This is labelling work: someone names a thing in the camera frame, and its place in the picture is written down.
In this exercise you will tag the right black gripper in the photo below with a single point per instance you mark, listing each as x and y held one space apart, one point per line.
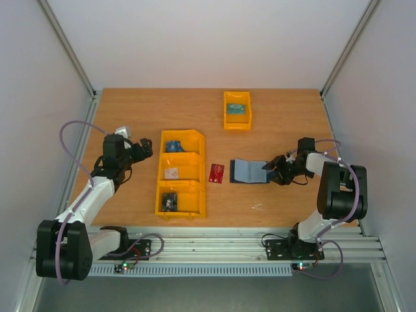
281 168

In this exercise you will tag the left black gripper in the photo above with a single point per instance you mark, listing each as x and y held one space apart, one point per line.
147 149

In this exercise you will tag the blue card holder wallet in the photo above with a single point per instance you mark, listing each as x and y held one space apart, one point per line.
248 172

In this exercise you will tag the red credit card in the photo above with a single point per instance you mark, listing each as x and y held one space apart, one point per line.
216 173

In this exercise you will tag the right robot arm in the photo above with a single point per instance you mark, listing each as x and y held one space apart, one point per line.
341 199

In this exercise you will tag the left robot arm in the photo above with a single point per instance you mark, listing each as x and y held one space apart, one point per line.
64 248

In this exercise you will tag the blue card in bin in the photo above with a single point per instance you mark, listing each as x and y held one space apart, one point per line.
173 146

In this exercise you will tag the white card in bin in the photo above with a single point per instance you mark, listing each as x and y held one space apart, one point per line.
171 173

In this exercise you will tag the black card in bin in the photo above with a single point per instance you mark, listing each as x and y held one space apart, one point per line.
169 202

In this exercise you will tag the teal card in single bin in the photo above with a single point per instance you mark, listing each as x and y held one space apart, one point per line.
235 109

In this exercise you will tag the yellow bin middle of row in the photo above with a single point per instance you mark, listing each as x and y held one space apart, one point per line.
191 166

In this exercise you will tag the yellow bin of row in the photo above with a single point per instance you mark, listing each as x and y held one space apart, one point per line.
190 140
191 199
191 166

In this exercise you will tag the yellow bin top of row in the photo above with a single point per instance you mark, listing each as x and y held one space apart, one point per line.
190 140

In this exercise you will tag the yellow bin bottom of row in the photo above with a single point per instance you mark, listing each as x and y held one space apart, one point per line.
191 199

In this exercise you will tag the yellow single bin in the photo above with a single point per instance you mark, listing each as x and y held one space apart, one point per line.
238 122

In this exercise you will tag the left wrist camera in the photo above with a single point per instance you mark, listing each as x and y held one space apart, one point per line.
124 131

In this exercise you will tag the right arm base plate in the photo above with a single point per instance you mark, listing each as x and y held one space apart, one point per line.
278 249

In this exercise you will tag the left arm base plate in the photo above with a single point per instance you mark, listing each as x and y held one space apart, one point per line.
143 247

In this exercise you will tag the grey slotted cable duct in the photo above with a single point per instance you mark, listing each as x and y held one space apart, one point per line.
148 270

